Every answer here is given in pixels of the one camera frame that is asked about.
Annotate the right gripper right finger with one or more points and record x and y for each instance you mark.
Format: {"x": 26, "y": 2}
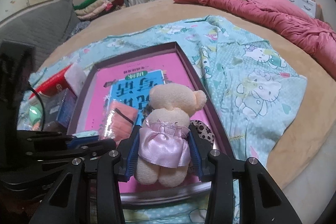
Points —
{"x": 199, "y": 149}

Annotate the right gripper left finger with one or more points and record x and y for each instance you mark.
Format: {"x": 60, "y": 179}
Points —
{"x": 128, "y": 149}

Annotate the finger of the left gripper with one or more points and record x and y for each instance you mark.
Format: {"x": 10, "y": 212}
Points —
{"x": 76, "y": 142}

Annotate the leopard print scrunchie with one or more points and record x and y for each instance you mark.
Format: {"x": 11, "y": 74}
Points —
{"x": 203, "y": 130}

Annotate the peach teddy pink dress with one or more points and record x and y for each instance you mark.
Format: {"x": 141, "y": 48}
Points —
{"x": 164, "y": 153}

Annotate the dark blue box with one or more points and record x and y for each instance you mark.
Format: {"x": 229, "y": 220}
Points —
{"x": 59, "y": 110}

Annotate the green makeup sponge egg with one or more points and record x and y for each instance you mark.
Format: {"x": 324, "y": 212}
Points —
{"x": 35, "y": 115}

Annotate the red white tissue box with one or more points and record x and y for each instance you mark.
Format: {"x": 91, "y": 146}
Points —
{"x": 71, "y": 77}

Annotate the blue hello kitty sheet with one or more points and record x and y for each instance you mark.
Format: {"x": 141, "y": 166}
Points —
{"x": 256, "y": 93}

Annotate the tan bed cover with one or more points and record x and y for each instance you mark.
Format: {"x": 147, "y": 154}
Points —
{"x": 296, "y": 123}

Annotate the grey quilted headboard cushion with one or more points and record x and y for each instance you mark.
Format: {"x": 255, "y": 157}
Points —
{"x": 45, "y": 28}

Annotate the stack of folded clothes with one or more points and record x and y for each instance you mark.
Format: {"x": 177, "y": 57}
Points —
{"x": 92, "y": 9}

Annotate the pink quilt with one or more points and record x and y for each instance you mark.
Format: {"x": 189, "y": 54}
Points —
{"x": 313, "y": 36}

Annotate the white drawer cabinet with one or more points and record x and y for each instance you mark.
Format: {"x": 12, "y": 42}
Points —
{"x": 308, "y": 6}

